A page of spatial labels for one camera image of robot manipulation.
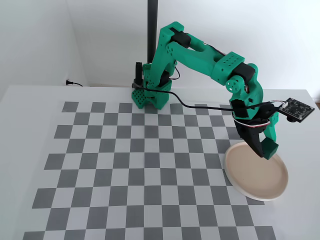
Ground green perforated robot base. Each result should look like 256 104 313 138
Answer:
131 79 173 110

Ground beige round plate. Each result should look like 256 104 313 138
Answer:
224 141 290 202

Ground black wrist camera board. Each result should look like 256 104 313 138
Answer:
281 97 316 124

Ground black wall plug cable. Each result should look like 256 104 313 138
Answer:
65 79 85 88

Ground thin camera cable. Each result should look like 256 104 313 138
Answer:
131 83 287 111

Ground black vertical pole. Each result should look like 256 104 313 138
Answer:
146 0 159 65

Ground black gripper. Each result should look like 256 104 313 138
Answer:
233 113 279 159

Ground grey white checkerboard mat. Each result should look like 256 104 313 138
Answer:
22 101 277 240

